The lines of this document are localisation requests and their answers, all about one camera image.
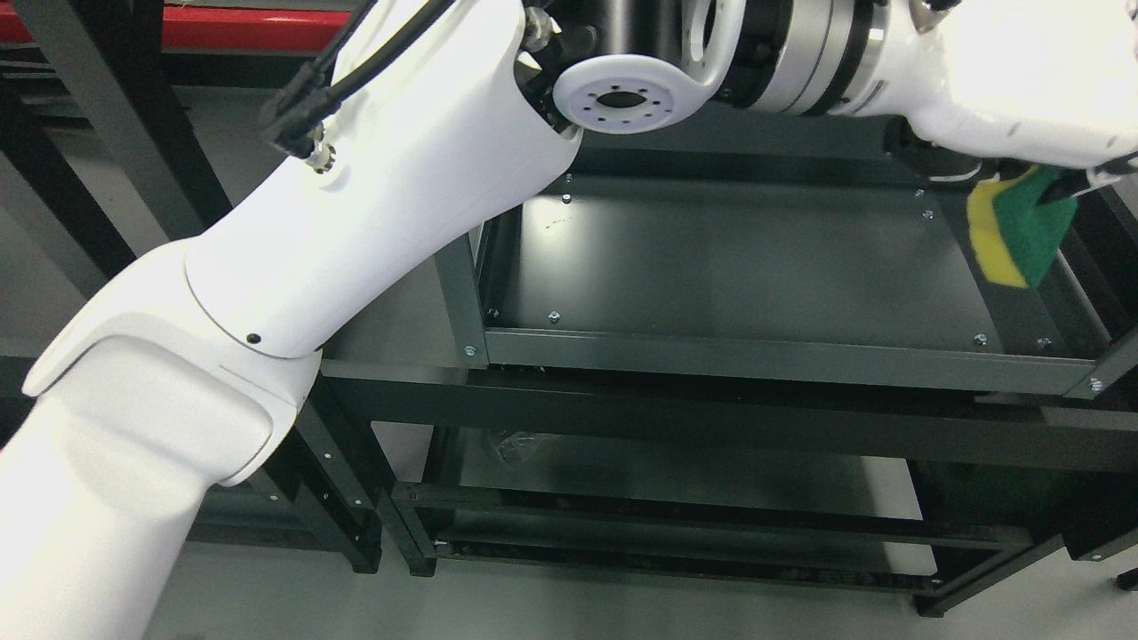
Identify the white robotic hand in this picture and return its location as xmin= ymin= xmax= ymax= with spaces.
xmin=854 ymin=1 xmax=1135 ymax=192

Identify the green yellow sponge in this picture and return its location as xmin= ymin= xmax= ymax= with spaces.
xmin=965 ymin=166 xmax=1078 ymax=289

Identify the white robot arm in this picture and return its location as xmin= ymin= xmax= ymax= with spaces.
xmin=3 ymin=1 xmax=1135 ymax=639

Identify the dark grey metal shelf rack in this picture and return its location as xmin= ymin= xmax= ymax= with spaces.
xmin=304 ymin=148 xmax=1135 ymax=617

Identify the red bar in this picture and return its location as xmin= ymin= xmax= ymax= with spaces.
xmin=3 ymin=1 xmax=351 ymax=56

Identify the black metal frame rack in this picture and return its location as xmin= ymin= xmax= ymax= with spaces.
xmin=3 ymin=1 xmax=452 ymax=593

